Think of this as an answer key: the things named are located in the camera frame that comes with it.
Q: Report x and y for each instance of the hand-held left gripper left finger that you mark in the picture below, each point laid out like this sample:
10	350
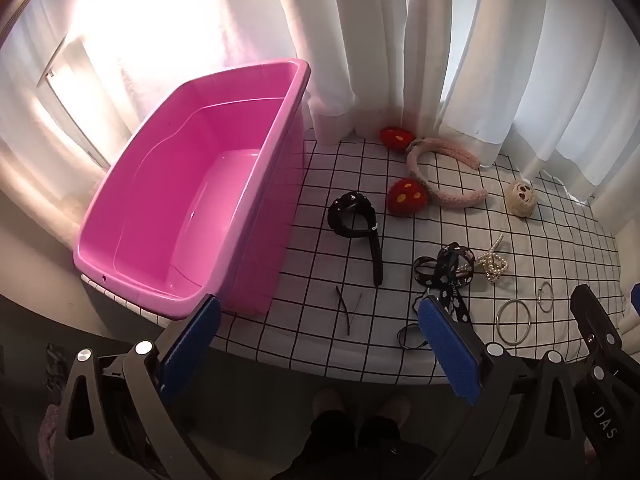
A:
192	347

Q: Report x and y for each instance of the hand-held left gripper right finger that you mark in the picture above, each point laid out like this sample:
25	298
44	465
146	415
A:
450	352

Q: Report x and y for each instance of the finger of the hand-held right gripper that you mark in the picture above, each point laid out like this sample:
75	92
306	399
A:
595	315
636	300

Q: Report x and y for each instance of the large silver bangle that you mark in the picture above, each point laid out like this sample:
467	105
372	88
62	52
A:
498	321

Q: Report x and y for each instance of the pearl bow hair clip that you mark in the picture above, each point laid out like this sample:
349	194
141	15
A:
492	265

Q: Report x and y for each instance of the black hair pin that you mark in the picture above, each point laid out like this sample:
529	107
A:
342	310

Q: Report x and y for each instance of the black studded belt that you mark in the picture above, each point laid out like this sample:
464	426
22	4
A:
375	255

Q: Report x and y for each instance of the pink plastic bin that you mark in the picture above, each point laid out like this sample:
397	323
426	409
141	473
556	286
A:
200	185

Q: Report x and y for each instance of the person's right shoe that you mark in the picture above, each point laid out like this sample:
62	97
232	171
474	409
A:
395	407

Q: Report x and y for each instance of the person's shoe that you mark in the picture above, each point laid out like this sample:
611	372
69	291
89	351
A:
395	407
327	402

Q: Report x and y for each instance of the person's left shoe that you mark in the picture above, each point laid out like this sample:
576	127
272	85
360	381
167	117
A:
327	402

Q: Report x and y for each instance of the cream plush sloth head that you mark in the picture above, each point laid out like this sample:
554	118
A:
522	200

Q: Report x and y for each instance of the white black-grid tablecloth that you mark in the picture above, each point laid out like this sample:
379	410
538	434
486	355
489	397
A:
310	270

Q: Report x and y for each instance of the pink fuzzy headband red ears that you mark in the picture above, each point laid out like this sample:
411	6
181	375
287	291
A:
407	196

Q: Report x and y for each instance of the thick white curtain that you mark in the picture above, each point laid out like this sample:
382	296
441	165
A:
340	35
525	60

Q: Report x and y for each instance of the sheer white curtain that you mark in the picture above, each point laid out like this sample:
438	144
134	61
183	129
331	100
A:
150	35

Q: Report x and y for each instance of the white window frame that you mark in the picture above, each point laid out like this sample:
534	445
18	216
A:
75	115

